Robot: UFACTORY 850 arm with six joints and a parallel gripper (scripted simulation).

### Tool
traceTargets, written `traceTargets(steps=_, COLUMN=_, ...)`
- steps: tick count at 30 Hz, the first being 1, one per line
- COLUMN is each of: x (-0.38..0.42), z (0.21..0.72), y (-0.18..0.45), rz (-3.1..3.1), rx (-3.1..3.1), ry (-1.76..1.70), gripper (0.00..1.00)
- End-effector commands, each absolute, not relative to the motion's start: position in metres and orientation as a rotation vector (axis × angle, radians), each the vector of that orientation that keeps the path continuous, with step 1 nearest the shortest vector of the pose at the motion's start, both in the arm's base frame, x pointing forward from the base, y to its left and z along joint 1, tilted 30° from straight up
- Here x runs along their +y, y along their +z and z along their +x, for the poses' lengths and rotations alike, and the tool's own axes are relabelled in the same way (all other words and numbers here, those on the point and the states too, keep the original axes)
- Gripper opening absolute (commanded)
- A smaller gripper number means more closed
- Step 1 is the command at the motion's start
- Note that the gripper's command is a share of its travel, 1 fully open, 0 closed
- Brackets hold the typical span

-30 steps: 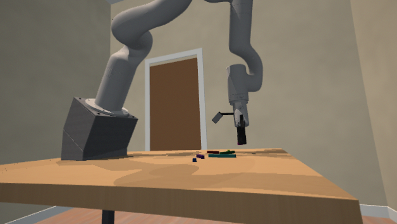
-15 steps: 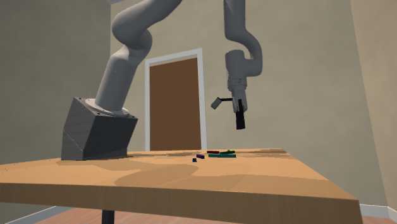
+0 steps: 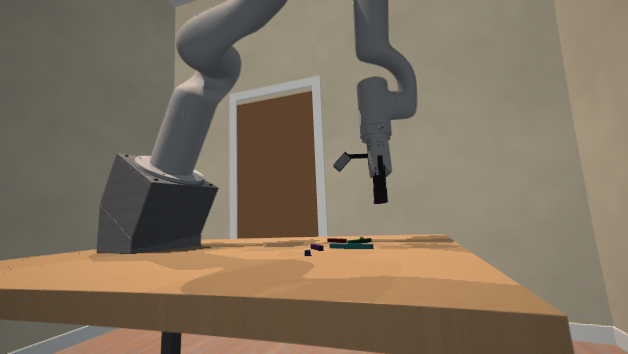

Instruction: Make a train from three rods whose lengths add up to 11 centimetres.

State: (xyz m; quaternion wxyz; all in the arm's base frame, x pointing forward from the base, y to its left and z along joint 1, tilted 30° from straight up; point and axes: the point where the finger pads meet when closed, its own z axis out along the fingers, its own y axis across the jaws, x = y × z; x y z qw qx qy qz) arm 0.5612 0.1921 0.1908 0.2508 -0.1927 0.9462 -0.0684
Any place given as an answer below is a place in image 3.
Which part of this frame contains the turquoise rod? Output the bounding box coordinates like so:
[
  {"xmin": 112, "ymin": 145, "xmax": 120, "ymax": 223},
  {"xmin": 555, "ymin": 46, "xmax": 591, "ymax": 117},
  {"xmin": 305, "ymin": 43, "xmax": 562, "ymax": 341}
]
[{"xmin": 329, "ymin": 243, "xmax": 373, "ymax": 249}]

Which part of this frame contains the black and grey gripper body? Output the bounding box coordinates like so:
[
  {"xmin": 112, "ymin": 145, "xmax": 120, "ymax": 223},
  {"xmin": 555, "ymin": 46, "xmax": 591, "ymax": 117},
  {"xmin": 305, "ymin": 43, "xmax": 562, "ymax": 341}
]
[{"xmin": 362, "ymin": 134, "xmax": 392, "ymax": 178}]

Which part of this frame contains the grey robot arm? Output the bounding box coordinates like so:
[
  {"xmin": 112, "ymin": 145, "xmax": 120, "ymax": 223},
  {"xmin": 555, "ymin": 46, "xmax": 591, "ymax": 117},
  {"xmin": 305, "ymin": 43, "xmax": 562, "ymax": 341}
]
[{"xmin": 134, "ymin": 0, "xmax": 417, "ymax": 184}]

